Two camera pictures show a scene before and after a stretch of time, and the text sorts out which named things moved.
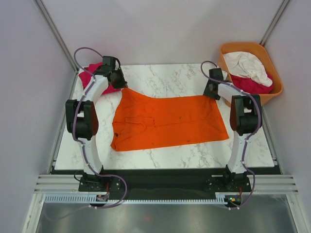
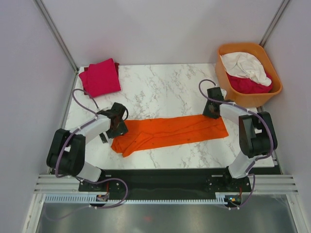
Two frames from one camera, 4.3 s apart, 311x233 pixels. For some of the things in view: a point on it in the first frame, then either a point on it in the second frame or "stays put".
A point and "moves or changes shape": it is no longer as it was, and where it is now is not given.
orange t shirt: [142, 120] moves or changes shape
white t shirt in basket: [246, 65] stays put
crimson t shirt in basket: [248, 85] stays put
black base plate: [167, 183] stays put
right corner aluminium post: [274, 23] stays put
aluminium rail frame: [269, 184] stays put
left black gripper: [122, 84] to [122, 130]
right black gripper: [208, 92] to [206, 113]
